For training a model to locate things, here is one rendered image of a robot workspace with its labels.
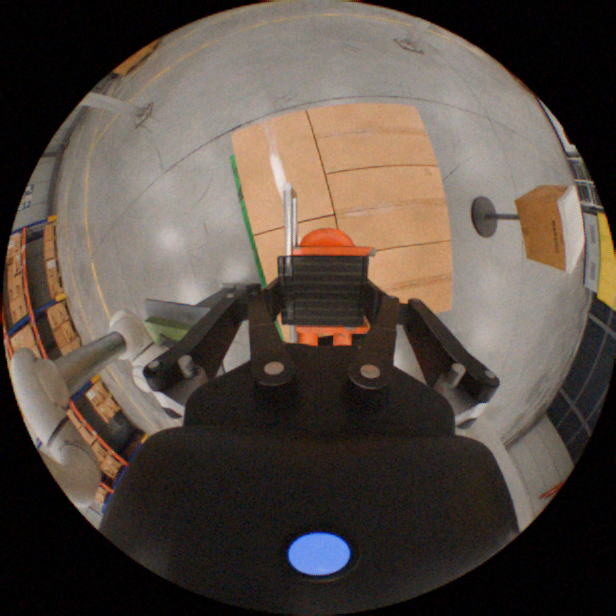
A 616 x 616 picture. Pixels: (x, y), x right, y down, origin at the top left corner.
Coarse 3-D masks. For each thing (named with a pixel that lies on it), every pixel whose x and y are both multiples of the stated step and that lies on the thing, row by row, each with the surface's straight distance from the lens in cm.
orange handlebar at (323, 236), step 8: (312, 232) 18; (320, 232) 17; (328, 232) 17; (336, 232) 17; (304, 240) 17; (312, 240) 17; (320, 240) 17; (328, 240) 17; (336, 240) 17; (344, 240) 17; (304, 336) 20; (312, 336) 20; (336, 336) 20; (344, 336) 20; (312, 344) 20; (336, 344) 21; (344, 344) 20
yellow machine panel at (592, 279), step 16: (592, 224) 721; (592, 240) 723; (608, 240) 710; (592, 256) 726; (608, 256) 712; (592, 272) 731; (608, 272) 716; (592, 288) 738; (608, 288) 723; (608, 304) 731
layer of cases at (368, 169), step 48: (240, 144) 108; (288, 144) 99; (336, 144) 98; (384, 144) 103; (336, 192) 88; (384, 192) 93; (432, 192) 105; (384, 240) 90; (432, 240) 102; (384, 288) 93; (432, 288) 106; (288, 336) 100
